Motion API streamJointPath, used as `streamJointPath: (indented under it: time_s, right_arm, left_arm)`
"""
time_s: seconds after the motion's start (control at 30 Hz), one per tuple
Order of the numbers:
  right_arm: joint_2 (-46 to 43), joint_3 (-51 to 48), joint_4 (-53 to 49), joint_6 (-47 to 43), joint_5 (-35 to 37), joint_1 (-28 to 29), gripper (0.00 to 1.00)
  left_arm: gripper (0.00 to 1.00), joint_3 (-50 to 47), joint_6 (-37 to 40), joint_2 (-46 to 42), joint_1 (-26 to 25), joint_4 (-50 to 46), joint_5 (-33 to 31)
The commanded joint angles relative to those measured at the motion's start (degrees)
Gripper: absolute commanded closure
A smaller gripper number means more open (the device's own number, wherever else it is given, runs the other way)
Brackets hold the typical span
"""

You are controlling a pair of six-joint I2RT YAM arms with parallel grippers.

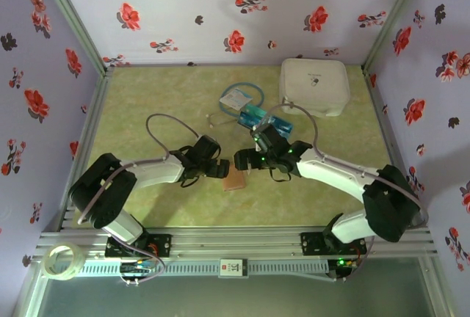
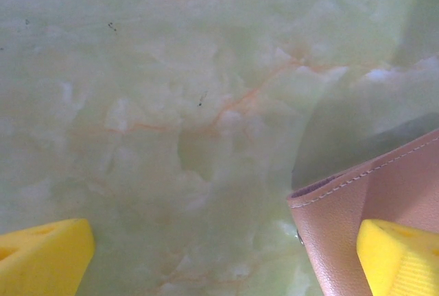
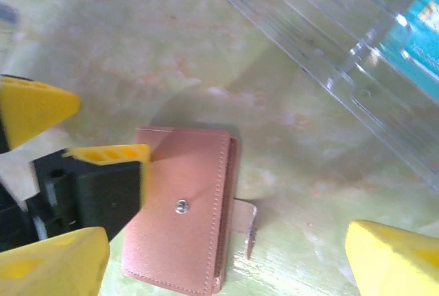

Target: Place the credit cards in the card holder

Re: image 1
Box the brown card holder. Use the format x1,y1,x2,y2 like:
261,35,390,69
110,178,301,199
221,169,246,192

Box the white red label card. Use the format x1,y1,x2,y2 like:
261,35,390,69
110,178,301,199
219,257,249,279

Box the blue wipe packets group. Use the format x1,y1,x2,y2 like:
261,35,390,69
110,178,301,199
237,112,266,129

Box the white blue paper packet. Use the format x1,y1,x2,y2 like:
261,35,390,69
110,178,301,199
219,88,253,111

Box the white zip pouch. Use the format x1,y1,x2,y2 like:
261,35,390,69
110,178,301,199
278,57,350,117

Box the small circuit board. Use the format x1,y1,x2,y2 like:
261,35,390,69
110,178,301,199
332,257,359,271
119,260,157,276

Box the clear tape roll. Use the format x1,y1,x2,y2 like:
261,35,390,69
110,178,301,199
43,241,84,281

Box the thin grey cord white ends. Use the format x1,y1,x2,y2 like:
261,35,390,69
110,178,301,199
205,112,239,129

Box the blue cord ring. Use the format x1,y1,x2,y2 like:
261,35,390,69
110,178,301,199
219,84,267,113

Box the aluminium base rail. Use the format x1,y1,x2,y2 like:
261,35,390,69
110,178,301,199
31,225,440,261

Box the white slotted cable duct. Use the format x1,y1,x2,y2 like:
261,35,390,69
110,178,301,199
75,260,330,277

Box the aluminium side rail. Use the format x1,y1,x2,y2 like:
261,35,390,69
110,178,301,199
363,68,430,228
58,67,115,228

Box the aluminium corner post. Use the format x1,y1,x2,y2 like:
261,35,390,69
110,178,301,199
33,0,115,76
361,0,430,76

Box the aluminium frame leg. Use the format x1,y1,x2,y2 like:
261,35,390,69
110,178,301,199
418,257,456,317
12,274,51,317

